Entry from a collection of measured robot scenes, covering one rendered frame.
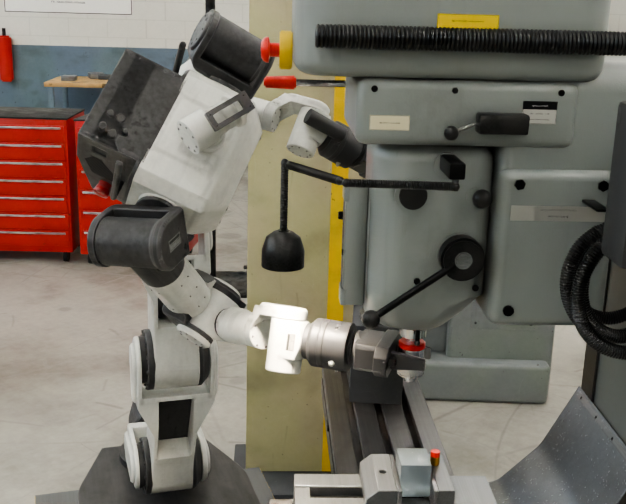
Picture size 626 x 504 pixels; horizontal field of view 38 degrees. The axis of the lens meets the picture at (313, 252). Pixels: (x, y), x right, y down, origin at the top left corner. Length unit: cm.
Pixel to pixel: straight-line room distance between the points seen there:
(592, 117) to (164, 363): 112
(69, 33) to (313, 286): 769
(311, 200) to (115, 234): 171
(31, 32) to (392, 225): 953
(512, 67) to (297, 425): 240
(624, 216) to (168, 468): 144
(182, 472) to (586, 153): 134
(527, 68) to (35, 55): 962
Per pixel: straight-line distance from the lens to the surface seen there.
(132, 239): 161
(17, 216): 646
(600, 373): 179
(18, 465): 389
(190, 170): 167
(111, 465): 264
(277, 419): 356
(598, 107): 145
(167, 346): 209
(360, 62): 134
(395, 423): 201
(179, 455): 230
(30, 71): 1084
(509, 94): 140
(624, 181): 122
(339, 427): 198
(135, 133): 168
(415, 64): 135
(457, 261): 142
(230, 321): 177
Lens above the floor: 185
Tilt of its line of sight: 16 degrees down
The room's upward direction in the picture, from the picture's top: 2 degrees clockwise
